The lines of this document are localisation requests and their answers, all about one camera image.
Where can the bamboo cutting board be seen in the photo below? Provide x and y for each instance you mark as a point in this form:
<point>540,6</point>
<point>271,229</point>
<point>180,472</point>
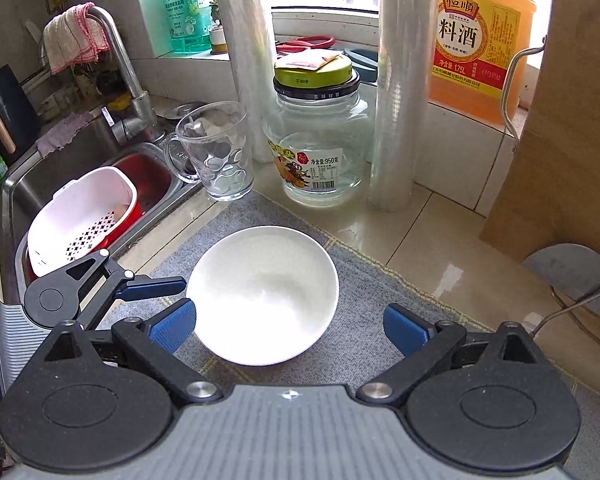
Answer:
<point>570,160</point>

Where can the grey green checked dish mat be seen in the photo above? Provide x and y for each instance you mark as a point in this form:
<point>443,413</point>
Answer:
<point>370,280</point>

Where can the black kitchen appliance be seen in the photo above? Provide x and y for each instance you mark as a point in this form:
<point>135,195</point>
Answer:
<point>0,105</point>

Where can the white pink-flower bowl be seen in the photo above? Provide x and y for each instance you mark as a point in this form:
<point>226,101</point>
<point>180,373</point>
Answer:
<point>265,285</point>

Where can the grey dishcloth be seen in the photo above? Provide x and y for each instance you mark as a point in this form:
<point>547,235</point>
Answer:
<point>65,135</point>

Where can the clear glass mug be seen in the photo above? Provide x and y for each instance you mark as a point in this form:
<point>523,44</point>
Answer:
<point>215,160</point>

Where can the stainless steel sink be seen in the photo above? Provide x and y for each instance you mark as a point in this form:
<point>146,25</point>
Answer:
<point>80,150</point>

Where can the teal plastic container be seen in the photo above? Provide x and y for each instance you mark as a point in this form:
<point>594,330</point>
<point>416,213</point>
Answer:
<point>365,57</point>

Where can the short plastic wrap roll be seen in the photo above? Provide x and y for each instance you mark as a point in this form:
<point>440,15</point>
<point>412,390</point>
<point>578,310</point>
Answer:
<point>245,60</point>

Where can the red plastic basin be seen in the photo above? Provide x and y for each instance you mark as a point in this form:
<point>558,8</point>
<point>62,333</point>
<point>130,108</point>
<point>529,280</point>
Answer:
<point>150,175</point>

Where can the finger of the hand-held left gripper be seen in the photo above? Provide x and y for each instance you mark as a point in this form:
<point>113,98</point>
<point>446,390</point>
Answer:
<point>155,286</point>

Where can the steel faucet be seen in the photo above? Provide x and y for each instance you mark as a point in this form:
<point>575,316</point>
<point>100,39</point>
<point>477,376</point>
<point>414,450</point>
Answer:
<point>130,85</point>

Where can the glass jar green lid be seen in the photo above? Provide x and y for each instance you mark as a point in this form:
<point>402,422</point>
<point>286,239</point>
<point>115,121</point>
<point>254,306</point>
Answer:
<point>320,130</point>

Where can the brown sachet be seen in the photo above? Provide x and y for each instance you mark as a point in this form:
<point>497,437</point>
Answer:
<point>310,60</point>

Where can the orange cooking wine jug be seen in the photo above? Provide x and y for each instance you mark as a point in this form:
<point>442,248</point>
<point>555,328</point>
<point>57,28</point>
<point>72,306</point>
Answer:
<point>480,85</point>

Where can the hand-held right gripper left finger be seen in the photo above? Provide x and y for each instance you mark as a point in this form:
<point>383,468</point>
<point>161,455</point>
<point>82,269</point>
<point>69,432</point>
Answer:
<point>172,327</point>

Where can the small potted plant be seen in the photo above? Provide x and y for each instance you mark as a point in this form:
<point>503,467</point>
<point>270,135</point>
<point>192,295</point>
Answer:
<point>219,40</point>

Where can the tall plastic wrap roll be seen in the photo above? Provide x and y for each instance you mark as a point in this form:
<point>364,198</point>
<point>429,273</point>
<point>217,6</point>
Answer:
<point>400,110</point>

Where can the white plastic colander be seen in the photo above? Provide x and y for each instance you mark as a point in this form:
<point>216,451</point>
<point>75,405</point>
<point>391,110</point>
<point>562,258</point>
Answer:
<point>80,210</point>

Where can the green dish soap bottle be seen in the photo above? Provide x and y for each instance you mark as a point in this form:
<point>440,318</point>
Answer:
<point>185,10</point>

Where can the metal sink strainer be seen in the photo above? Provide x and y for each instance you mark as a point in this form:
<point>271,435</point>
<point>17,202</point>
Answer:
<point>180,109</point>

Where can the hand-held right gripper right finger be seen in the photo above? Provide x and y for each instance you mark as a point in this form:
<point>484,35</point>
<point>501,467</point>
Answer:
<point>405,330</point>

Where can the white pink-trim rag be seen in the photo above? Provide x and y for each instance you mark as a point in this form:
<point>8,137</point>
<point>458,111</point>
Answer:
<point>70,40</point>

